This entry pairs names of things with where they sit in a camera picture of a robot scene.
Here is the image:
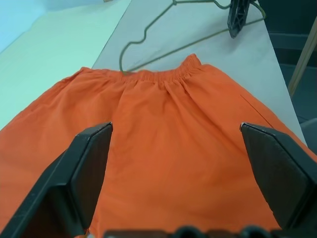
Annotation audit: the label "dark grey furniture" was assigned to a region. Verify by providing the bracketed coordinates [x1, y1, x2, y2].
[257, 0, 317, 65]

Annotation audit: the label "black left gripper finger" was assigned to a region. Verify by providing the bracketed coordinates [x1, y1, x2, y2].
[227, 0, 251, 39]
[239, 122, 317, 231]
[0, 121, 114, 238]

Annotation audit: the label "orange shorts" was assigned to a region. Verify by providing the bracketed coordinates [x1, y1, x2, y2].
[0, 54, 317, 238]

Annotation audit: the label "green wire hanger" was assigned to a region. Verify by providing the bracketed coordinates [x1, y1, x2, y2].
[118, 0, 267, 75]

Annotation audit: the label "light wooden strip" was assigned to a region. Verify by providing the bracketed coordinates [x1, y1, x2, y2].
[288, 24, 317, 99]

